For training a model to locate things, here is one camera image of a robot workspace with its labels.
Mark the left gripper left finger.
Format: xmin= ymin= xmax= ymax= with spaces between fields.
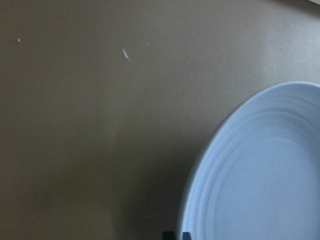
xmin=162 ymin=231 xmax=176 ymax=240

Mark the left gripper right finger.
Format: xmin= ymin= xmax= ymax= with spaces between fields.
xmin=181 ymin=232 xmax=192 ymax=240

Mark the blue round plate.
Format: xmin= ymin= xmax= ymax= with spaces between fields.
xmin=175 ymin=82 xmax=320 ymax=240

